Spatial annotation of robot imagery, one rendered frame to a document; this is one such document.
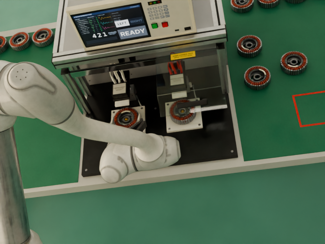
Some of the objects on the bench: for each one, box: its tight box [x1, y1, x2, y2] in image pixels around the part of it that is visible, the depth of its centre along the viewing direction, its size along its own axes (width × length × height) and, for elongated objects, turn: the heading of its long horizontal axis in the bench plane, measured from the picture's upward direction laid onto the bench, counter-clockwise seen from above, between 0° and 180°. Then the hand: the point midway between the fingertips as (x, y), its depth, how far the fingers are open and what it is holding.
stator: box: [237, 35, 262, 58], centre depth 200 cm, size 11×11×4 cm
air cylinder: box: [129, 84, 137, 101], centre depth 194 cm, size 5×8×6 cm
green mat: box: [222, 0, 325, 161], centre depth 193 cm, size 94×61×1 cm, turn 9°
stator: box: [113, 107, 139, 128], centre depth 186 cm, size 11×11×4 cm
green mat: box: [0, 28, 85, 189], centre depth 210 cm, size 94×61×1 cm, turn 9°
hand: (126, 119), depth 186 cm, fingers closed on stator, 11 cm apart
